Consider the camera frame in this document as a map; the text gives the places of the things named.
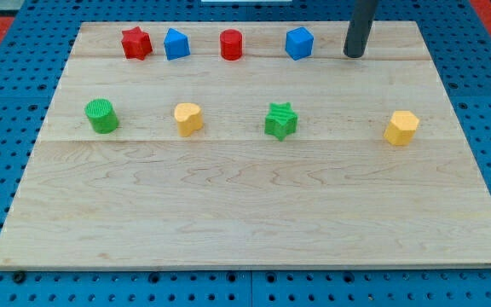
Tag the black cylindrical robot arm stick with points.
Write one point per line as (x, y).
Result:
(360, 25)

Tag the light wooden board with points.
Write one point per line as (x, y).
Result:
(333, 195)

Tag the green star block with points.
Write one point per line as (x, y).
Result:
(280, 120)

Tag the yellow heart block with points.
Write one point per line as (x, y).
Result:
(188, 117)

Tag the red cylinder block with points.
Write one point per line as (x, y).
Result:
(231, 44)

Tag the blue cube block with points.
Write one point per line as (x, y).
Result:
(299, 43)

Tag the blue triangular prism block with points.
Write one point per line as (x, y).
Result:
(176, 45)

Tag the green cylinder block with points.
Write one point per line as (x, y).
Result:
(101, 115)

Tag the red star block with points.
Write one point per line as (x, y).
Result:
(136, 43)

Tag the yellow hexagon block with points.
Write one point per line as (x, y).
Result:
(401, 128)

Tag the blue perforated base panel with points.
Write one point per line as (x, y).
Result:
(32, 57)

